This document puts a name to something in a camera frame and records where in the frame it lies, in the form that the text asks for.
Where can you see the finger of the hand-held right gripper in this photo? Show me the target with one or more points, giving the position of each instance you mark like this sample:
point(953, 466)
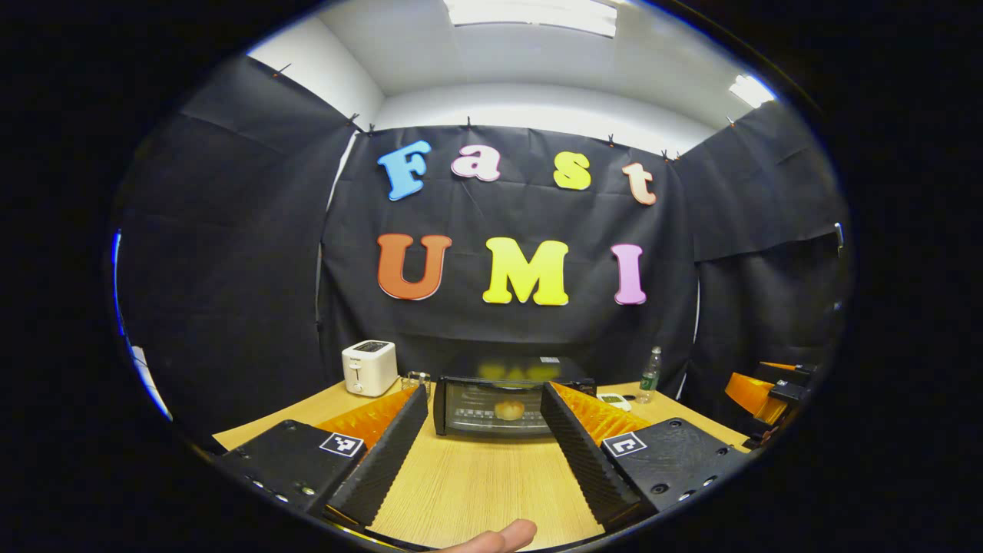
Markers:
point(749, 393)

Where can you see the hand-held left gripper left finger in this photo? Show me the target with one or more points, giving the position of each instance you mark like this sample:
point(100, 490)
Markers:
point(388, 465)

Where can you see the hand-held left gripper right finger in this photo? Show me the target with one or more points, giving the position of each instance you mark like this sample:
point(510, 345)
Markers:
point(580, 461)

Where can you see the golden bread roll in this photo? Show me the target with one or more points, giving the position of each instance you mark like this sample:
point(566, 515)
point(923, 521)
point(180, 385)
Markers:
point(509, 410)

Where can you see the black electric oven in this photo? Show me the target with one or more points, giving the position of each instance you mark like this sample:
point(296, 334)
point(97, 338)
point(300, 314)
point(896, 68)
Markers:
point(476, 411)

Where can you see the small white snack dish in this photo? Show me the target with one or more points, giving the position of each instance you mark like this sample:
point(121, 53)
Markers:
point(614, 401)

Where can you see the white toaster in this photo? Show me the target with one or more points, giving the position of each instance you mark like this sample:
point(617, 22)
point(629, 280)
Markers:
point(370, 370)

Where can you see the clear plastic water bottle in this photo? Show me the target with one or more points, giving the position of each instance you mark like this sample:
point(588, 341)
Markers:
point(650, 380)

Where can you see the black backdrop cloth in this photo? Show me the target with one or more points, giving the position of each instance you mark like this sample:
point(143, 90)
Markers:
point(530, 223)

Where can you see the small ceiling light panel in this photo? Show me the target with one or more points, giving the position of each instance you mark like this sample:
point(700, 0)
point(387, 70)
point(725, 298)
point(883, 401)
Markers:
point(751, 91)

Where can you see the large ceiling light panel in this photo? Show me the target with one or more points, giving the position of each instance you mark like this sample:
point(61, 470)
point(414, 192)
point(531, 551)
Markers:
point(530, 14)

